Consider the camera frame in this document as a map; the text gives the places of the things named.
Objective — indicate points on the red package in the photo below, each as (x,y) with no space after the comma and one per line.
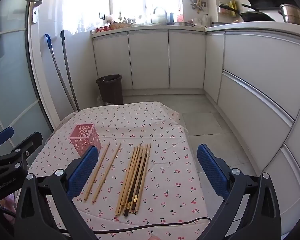
(180,18)

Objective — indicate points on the red plastic basket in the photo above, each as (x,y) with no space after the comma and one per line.
(102,29)

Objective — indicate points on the black wok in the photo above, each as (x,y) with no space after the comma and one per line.
(257,16)

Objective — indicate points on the bundle of pale chopsticks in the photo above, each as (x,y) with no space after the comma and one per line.
(145,170)

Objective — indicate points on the clear plastic bag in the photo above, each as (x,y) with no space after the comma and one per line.
(101,101)

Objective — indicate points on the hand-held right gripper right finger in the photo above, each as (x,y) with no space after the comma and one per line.
(211,170)

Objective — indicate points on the steel bowl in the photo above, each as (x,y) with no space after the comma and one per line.
(218,23)

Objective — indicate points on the steel basin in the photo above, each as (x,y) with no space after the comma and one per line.
(182,24)

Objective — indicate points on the narrow white cabinet door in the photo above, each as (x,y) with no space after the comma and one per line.
(213,67)

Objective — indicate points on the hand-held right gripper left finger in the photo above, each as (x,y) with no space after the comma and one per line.
(83,170)

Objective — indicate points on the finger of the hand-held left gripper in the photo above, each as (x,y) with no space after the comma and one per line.
(1,136)
(27,143)

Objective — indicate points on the cherry print tablecloth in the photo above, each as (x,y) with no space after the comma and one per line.
(140,125)

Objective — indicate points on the frosted glass door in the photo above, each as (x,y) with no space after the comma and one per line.
(10,80)

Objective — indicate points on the white countertop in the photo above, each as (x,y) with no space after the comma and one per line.
(252,26)

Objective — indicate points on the steel pot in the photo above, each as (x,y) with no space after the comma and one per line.
(292,13)

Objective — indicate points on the brown trash bin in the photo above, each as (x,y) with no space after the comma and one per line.
(110,90)

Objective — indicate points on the wicker basket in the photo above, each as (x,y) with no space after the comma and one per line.
(120,25)

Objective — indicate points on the white drawer front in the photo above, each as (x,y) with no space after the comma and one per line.
(252,125)
(290,180)
(265,67)

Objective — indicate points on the dark chopstick with gold band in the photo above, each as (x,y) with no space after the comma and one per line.
(132,192)
(138,192)

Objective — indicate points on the pink perforated utensil holder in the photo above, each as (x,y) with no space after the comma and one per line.
(82,135)

